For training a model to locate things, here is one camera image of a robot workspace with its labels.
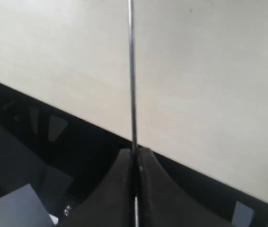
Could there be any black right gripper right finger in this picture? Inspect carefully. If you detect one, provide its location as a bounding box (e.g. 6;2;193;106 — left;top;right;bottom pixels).
137;148;231;227

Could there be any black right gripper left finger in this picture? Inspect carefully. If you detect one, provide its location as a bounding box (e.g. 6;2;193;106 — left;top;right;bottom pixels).
58;149;134;227

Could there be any thin metal skewer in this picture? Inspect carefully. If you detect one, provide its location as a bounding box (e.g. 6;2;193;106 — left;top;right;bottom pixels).
127;0;140;227

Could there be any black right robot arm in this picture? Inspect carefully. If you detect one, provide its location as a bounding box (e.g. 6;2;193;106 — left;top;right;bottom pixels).
0;126;134;227

